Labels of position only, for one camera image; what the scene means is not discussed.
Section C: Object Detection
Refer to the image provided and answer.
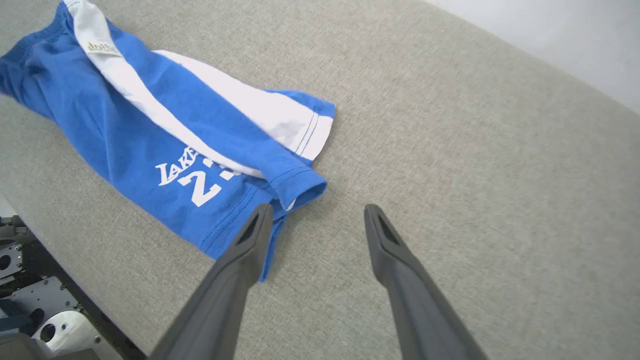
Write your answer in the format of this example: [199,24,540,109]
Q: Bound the white robot waist cover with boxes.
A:
[30,310,125,360]

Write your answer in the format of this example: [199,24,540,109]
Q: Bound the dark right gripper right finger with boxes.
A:
[363,203,489,360]

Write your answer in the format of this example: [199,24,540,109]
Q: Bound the grey fabric sofa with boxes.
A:
[0,0,640,360]

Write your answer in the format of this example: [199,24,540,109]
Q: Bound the blue and white basketball shorts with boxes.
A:
[0,0,336,283]

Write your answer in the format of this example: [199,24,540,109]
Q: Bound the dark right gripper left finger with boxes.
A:
[149,203,275,360]

